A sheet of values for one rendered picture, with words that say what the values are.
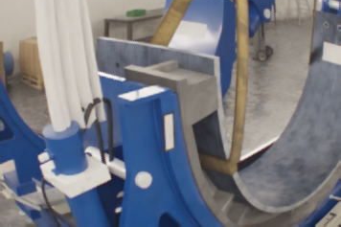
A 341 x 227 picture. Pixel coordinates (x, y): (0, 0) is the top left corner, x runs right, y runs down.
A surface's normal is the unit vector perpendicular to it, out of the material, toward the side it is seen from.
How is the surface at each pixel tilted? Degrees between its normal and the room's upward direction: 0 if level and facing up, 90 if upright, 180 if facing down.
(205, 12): 77
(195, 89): 90
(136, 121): 90
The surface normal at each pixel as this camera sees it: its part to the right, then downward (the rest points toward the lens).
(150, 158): 0.69, 0.18
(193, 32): -0.68, -0.15
